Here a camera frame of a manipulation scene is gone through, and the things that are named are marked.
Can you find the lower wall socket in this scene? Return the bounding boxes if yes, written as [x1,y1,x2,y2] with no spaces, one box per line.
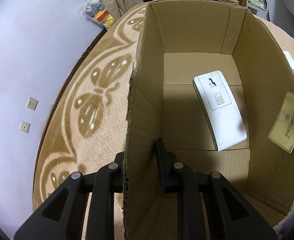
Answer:
[19,121,30,133]

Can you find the beige NFC smart card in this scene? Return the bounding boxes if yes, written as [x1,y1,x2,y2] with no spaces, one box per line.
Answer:
[268,92,294,153]

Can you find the beige butterfly pattern rug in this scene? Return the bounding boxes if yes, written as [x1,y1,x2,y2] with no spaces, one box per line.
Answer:
[33,0,294,239]

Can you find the grey Midea remote control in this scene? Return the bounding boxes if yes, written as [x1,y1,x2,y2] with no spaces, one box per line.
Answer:
[193,70,247,152]

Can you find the cardboard box with yellow print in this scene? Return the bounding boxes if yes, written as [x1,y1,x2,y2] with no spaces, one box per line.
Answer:
[120,0,294,239]

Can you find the plastic bag of toys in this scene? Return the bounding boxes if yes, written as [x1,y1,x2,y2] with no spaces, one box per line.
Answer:
[78,0,116,30]

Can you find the wall socket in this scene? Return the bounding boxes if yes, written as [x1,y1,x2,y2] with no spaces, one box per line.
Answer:
[19,121,30,133]
[26,97,38,111]

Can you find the upper wall socket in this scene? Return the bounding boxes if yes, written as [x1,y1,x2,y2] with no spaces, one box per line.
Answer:
[26,97,38,111]

